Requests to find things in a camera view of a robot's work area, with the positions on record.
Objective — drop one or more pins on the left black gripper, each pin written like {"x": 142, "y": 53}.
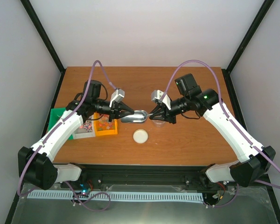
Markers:
{"x": 115, "y": 110}

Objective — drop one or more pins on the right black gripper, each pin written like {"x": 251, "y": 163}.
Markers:
{"x": 163, "y": 111}

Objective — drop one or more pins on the metal scoop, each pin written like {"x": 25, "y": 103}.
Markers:
{"x": 139, "y": 117}

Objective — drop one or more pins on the orange candy bin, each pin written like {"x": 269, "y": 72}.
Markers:
{"x": 102, "y": 125}

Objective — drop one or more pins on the white candy bin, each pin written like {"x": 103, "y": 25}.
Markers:
{"x": 86, "y": 130}

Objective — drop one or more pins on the green candy bin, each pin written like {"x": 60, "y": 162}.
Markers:
{"x": 55, "y": 115}

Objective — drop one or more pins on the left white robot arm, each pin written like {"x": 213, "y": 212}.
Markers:
{"x": 76, "y": 113}

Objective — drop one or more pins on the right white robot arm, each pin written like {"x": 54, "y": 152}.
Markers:
{"x": 251, "y": 155}

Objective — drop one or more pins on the white jar lid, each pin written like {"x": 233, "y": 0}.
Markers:
{"x": 140, "y": 136}

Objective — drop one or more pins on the metal front plate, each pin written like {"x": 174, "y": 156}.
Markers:
{"x": 252, "y": 205}

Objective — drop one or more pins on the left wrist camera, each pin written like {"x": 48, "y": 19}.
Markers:
{"x": 117, "y": 96}

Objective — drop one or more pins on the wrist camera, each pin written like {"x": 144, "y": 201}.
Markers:
{"x": 117, "y": 96}
{"x": 157, "y": 97}

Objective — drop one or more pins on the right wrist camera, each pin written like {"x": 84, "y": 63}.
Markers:
{"x": 157, "y": 97}

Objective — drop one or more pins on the black aluminium rail base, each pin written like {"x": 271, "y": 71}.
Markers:
{"x": 102, "y": 176}

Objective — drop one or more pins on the light blue cable duct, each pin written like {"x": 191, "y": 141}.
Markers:
{"x": 118, "y": 196}

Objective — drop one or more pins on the left black frame post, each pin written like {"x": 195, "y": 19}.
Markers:
{"x": 42, "y": 33}

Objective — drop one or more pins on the black frame post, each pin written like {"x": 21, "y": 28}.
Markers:
{"x": 42, "y": 33}
{"x": 260, "y": 15}

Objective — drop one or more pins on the right black frame post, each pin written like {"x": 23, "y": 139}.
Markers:
{"x": 260, "y": 15}

